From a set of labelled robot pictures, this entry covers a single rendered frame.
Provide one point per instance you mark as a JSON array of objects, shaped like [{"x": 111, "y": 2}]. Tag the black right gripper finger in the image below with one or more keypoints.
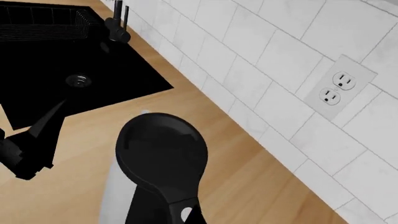
[{"x": 46, "y": 119}]

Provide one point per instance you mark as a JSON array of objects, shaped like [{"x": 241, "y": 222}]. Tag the black round kettle lid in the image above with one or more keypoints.
[{"x": 161, "y": 149}]

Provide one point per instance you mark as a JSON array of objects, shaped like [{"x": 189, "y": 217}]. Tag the round sink drain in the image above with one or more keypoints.
[{"x": 78, "y": 80}]

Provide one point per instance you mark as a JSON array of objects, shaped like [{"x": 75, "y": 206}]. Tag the black kitchen sink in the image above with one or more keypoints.
[{"x": 93, "y": 70}]

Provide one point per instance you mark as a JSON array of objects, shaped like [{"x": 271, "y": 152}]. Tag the black dish rack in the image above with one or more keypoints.
[{"x": 46, "y": 25}]

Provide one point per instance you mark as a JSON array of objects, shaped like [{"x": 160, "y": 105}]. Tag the black spoon rest ladle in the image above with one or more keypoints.
[{"x": 116, "y": 186}]

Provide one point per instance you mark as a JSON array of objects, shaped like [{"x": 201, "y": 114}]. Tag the black sink faucet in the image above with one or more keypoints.
[{"x": 116, "y": 30}]

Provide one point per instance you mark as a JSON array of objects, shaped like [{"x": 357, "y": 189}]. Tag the white double wall outlet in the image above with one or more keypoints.
[{"x": 339, "y": 87}]

